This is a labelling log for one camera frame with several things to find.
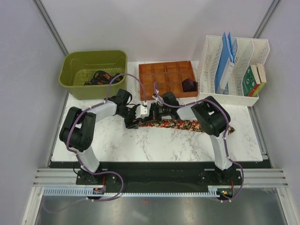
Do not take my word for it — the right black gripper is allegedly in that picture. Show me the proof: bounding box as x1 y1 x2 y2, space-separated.
143 103 171 123

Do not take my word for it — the colourful floral patterned tie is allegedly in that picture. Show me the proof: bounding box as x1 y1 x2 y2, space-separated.
138 119 236 136

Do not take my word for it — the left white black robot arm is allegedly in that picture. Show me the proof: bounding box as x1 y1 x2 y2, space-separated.
59 89 148 184

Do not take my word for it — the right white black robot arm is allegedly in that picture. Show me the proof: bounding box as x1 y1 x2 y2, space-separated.
139 92 243 185

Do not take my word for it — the orange compartment tray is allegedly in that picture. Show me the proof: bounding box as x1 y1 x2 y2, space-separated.
139 61 198 100

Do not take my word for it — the rolled dark red tie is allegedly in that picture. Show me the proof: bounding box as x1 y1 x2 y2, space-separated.
182 78 198 92

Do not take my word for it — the dark blue orange tie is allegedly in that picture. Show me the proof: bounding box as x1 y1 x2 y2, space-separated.
84 70 119 85

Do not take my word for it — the olive green plastic bin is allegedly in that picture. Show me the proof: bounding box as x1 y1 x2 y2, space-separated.
59 50 128 100

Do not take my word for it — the white booklet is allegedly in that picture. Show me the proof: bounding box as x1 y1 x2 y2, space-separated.
219 58 234 90

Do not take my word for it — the blue folder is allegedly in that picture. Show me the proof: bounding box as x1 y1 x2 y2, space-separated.
215 32 238 95

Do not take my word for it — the green book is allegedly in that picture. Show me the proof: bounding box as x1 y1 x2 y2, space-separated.
242 64 266 97

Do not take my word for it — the white plastic file organizer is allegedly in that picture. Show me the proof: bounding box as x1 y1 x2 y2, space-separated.
196 35 270 107

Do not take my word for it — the beige paperback book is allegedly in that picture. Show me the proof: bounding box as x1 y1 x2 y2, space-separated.
256 64 267 83

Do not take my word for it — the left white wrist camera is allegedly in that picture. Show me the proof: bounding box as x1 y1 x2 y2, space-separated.
135 105 150 119

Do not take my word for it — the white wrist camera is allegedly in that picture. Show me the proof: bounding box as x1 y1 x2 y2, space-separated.
152 93 161 101
135 105 150 119

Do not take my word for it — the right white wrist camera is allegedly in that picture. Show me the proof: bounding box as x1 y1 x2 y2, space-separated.
152 93 161 101

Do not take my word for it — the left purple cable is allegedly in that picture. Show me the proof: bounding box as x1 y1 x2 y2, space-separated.
43 74 149 213

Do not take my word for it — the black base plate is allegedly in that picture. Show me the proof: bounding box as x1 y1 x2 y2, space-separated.
76 162 242 193

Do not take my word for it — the white slotted cable duct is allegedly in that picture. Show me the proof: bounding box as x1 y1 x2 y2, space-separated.
43 187 226 197

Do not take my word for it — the aluminium frame rail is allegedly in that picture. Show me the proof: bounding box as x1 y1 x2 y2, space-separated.
22 167 289 225

